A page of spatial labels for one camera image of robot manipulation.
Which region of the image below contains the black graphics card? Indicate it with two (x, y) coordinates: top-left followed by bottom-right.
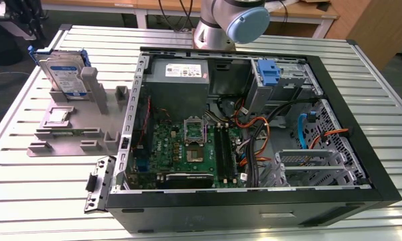
(154, 172), (214, 189)

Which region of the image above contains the black RAM slot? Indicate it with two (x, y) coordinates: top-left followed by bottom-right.
(213, 124), (231, 184)
(223, 124), (239, 184)

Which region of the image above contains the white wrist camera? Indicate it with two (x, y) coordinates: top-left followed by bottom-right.
(0, 0), (33, 41)

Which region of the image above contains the grey optical drive cage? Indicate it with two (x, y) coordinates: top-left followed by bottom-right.
(245, 59), (321, 117)

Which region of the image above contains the thin red wire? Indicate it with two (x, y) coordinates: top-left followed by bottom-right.
(136, 96), (152, 149)

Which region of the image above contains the wooden desk with white legs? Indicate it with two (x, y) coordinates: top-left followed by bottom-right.
(0, 0), (340, 39)

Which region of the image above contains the grey parts rack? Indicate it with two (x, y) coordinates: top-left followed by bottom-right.
(26, 66), (130, 157)

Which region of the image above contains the orange wire bundle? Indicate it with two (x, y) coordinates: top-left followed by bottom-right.
(233, 116), (272, 168)

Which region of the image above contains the silver CPU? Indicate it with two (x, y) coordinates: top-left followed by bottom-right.
(49, 109), (70, 123)

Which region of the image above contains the grey metal card retainer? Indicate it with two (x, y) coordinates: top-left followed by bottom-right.
(82, 155), (117, 214)

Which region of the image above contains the blue data wire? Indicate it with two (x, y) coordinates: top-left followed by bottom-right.
(297, 112), (319, 149)

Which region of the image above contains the green motherboard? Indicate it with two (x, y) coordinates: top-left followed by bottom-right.
(125, 120), (247, 189)

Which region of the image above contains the CPU socket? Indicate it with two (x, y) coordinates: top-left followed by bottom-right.
(185, 145), (210, 163)

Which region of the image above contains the brown wooden cabinet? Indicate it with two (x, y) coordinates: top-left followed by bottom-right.
(324, 0), (402, 72)

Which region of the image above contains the grey power supply unit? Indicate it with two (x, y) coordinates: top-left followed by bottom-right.
(142, 58), (210, 121)

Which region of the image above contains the green RAM stick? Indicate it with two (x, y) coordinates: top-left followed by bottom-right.
(51, 128), (88, 136)

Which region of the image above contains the orange power wire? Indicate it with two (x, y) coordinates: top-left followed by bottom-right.
(308, 128), (351, 149)

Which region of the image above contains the black cable bundle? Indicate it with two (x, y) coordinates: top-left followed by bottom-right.
(245, 98), (324, 188)

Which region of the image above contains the metal socket cover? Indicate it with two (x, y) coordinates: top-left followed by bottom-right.
(181, 117), (208, 147)

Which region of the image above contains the black office chair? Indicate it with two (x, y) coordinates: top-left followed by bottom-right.
(0, 7), (26, 66)

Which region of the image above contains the blue expansion slot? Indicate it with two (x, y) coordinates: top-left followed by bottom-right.
(136, 160), (150, 174)

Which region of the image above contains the blue drive latch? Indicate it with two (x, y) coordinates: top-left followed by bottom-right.
(256, 59), (281, 87)

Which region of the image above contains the black PC case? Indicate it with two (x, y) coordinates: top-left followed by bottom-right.
(104, 46), (402, 234)

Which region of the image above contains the hard disk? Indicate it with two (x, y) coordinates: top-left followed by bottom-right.
(27, 44), (89, 97)

